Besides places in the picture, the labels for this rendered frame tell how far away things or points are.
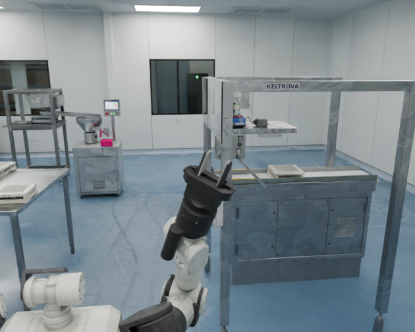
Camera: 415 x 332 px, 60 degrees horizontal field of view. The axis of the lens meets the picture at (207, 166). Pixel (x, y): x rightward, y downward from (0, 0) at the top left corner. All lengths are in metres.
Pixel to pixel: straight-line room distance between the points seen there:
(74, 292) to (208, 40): 7.41
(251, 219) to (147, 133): 5.32
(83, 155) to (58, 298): 4.56
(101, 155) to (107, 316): 4.49
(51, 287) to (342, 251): 2.90
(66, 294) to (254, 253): 2.48
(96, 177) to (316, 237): 3.28
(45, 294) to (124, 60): 7.28
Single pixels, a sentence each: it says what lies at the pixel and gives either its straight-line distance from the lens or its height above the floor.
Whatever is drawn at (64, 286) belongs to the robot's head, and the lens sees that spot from 0.85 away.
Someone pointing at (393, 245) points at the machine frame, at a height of 0.71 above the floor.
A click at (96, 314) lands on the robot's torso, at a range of 0.92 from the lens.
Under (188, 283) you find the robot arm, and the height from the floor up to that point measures 1.23.
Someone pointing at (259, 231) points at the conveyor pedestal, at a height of 0.50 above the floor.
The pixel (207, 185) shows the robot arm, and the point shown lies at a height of 1.57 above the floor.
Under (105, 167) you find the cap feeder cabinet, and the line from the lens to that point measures 5.34.
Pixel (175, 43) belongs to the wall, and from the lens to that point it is 7.95.
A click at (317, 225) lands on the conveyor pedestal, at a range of 3.26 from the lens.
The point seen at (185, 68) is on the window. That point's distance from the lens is 7.95.
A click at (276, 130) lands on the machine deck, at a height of 1.37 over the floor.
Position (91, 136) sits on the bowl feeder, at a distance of 5.52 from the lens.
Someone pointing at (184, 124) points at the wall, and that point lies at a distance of 8.03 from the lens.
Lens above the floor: 1.82
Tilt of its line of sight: 15 degrees down
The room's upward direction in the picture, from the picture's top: straight up
